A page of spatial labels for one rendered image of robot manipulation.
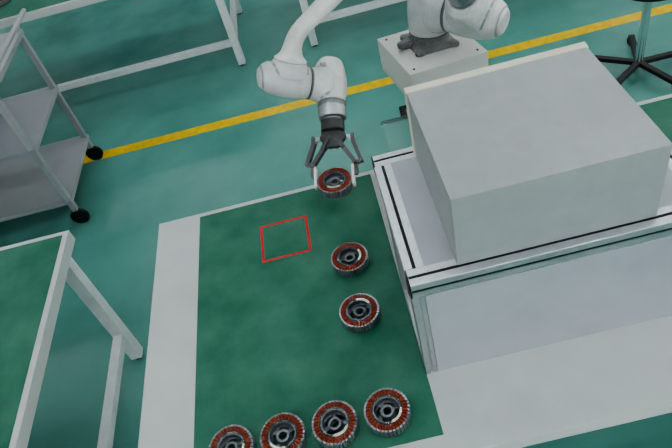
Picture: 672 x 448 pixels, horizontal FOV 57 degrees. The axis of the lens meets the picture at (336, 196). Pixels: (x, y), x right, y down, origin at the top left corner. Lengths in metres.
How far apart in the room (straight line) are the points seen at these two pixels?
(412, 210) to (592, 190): 0.41
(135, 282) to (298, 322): 1.56
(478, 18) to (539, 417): 1.32
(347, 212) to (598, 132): 0.94
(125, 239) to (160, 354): 1.64
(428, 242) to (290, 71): 0.77
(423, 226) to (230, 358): 0.69
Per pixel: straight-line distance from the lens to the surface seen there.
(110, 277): 3.31
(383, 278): 1.81
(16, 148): 3.50
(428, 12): 2.37
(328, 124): 1.92
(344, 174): 1.90
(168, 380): 1.83
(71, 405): 2.96
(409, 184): 1.53
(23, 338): 2.19
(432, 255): 1.37
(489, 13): 2.26
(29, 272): 2.38
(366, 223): 1.96
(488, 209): 1.24
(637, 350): 1.69
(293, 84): 1.92
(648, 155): 1.31
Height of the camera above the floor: 2.17
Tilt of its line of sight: 43 degrees down
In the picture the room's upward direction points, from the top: 16 degrees counter-clockwise
